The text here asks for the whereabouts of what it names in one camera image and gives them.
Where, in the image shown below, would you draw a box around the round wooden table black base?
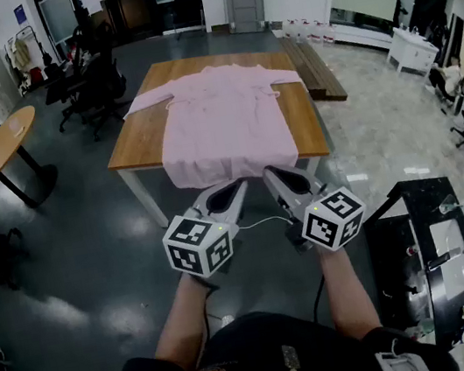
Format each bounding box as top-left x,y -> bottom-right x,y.
0,102 -> 64,215

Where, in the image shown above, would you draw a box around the grey shoulder strap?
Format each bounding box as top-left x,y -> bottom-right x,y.
372,334 -> 432,371

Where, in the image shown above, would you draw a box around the dark wooden plank bench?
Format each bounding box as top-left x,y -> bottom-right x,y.
278,27 -> 349,111

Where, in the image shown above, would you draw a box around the person's right forearm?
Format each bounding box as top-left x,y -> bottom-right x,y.
316,240 -> 383,345

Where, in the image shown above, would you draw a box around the pink shirt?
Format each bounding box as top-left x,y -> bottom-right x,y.
116,50 -> 318,200

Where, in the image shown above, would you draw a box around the beaded pendant with key charm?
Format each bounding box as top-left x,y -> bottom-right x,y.
280,343 -> 302,371

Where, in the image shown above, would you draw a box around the hand-held gripper black cable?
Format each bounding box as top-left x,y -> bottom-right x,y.
188,287 -> 227,358
306,274 -> 333,323

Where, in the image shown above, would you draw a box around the black visitor chair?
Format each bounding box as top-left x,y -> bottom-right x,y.
168,0 -> 208,40

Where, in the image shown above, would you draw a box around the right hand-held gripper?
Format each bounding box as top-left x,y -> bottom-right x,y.
260,150 -> 373,263

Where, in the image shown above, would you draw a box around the white floor cable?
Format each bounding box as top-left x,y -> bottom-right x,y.
237,213 -> 294,235

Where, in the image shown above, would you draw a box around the dark glass entrance door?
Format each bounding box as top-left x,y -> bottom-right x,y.
69,0 -> 209,53

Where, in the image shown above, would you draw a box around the black cart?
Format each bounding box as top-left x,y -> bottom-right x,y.
356,170 -> 464,361

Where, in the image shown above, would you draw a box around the black office chair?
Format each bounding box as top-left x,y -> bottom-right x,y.
43,20 -> 137,148

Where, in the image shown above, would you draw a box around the white cabinet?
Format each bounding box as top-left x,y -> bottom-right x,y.
381,20 -> 445,85

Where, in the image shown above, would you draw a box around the person's black shirt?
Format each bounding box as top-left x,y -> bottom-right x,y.
86,278 -> 461,371

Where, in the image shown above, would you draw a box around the right hand-held gripper black cable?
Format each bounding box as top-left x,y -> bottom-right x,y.
306,274 -> 333,323

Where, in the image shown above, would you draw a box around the row of white bottles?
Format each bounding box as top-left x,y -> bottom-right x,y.
280,10 -> 341,54

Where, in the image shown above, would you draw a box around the rectangular wooden table white legs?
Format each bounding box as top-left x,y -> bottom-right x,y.
91,36 -> 340,236

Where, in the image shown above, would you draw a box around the clothes rack with garments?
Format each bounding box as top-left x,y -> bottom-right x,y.
2,24 -> 48,98

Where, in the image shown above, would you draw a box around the white tray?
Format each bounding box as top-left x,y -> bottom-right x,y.
428,217 -> 464,302

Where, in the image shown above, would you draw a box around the person's left forearm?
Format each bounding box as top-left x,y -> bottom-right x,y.
141,267 -> 234,371

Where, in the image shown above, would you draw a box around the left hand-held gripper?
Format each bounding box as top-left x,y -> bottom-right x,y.
153,176 -> 264,286

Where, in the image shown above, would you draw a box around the left hand-held gripper black cable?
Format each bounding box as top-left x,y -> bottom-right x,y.
188,287 -> 227,358

